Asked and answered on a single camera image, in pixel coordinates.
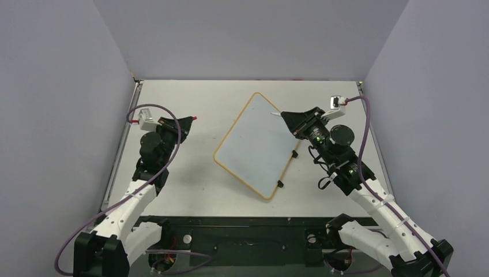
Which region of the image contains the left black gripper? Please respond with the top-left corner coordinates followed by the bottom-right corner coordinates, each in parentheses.
top-left (154, 117), bottom-right (193, 167)

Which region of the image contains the yellow framed whiteboard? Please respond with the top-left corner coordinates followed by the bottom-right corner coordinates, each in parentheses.
top-left (213, 92), bottom-right (300, 200)

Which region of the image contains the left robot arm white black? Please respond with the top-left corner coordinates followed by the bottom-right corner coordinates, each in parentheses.
top-left (73, 116), bottom-right (196, 276)

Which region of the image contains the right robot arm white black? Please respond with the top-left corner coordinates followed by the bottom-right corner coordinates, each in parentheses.
top-left (279, 107), bottom-right (454, 276)

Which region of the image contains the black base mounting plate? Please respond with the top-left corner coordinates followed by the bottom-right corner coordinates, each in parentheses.
top-left (131, 216), bottom-right (386, 268)

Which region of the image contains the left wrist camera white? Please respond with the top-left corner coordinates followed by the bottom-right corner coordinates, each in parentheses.
top-left (129, 108), bottom-right (161, 132)

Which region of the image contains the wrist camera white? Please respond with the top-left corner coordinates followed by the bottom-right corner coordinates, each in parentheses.
top-left (323, 96), bottom-right (347, 120)
top-left (129, 108), bottom-right (161, 132)

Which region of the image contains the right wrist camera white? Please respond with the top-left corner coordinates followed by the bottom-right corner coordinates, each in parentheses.
top-left (323, 96), bottom-right (347, 120)

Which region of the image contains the left aluminium rail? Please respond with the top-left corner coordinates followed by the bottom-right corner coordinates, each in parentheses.
top-left (100, 80), bottom-right (144, 211)

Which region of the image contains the aluminium rail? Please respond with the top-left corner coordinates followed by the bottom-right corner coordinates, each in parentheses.
top-left (356, 81), bottom-right (392, 190)
top-left (100, 80), bottom-right (144, 211)

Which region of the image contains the right aluminium rail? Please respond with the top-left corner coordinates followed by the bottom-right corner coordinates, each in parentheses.
top-left (356, 81), bottom-right (392, 190)

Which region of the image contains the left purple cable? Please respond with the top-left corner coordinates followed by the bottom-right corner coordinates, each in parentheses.
top-left (54, 104), bottom-right (213, 277)

